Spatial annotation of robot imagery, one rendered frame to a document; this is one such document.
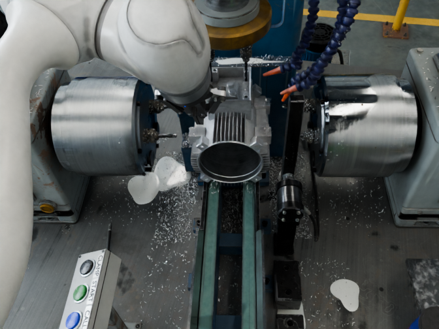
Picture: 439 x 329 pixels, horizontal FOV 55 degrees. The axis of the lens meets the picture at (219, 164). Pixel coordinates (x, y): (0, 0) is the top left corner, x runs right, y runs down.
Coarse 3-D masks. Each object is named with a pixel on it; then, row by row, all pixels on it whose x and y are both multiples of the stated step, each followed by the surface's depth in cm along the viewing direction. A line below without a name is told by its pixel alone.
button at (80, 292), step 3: (81, 285) 77; (84, 285) 77; (78, 288) 77; (81, 288) 77; (84, 288) 77; (75, 291) 77; (78, 291) 77; (81, 291) 77; (84, 291) 76; (75, 294) 77; (78, 294) 76; (81, 294) 76; (84, 294) 76; (75, 297) 76; (78, 297) 76; (81, 297) 76; (78, 300) 76
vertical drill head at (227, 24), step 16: (192, 0) 88; (208, 0) 80; (224, 0) 78; (240, 0) 79; (256, 0) 82; (208, 16) 80; (224, 16) 79; (240, 16) 80; (256, 16) 83; (208, 32) 80; (224, 32) 80; (240, 32) 80; (256, 32) 81; (224, 48) 81; (240, 48) 83
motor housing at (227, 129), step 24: (264, 96) 110; (216, 120) 100; (240, 120) 99; (264, 120) 103; (192, 144) 102; (216, 144) 113; (240, 144) 114; (264, 144) 99; (216, 168) 108; (240, 168) 109; (264, 168) 103
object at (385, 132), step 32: (320, 96) 97; (352, 96) 92; (384, 96) 92; (320, 128) 96; (352, 128) 91; (384, 128) 91; (416, 128) 91; (320, 160) 99; (352, 160) 94; (384, 160) 94
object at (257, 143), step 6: (252, 90) 106; (258, 90) 106; (258, 96) 108; (204, 138) 97; (252, 138) 96; (258, 138) 96; (198, 144) 96; (204, 144) 96; (252, 144) 95; (258, 144) 95; (258, 174) 105; (204, 180) 107; (252, 180) 106; (258, 180) 106
